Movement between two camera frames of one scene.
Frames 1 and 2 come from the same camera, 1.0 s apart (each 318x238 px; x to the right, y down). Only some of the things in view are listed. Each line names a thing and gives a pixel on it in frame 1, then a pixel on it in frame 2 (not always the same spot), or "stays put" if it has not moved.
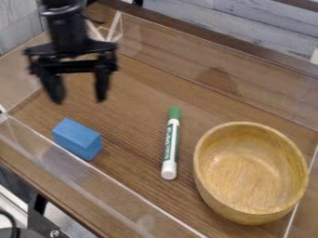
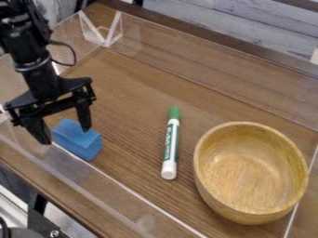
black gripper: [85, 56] to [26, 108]
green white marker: [169, 166] stays put
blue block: [79, 140] stays put
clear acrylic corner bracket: [105, 33] stays put
